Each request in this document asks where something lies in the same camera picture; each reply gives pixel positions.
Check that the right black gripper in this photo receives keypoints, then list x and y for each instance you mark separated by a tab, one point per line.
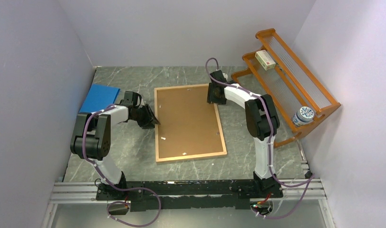
210	98

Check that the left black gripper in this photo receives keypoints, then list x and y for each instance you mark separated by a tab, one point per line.
150	118

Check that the light wooden picture frame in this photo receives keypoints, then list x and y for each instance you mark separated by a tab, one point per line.
191	158

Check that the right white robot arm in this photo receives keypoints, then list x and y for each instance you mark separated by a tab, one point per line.
261	120

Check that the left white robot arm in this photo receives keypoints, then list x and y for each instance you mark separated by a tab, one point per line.
91	138

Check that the blue paper sheet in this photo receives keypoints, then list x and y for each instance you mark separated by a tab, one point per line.
99	97

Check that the white red small box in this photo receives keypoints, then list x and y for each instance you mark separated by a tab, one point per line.
265	60

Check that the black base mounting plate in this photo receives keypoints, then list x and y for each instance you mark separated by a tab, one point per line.
147	195

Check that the orange wooden shelf rack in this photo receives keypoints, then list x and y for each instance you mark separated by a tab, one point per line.
291	85

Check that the blue white ceramic jar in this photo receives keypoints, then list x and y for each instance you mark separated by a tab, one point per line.
303	116

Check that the aluminium rail frame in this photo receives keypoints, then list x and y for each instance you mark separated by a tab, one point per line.
296	190

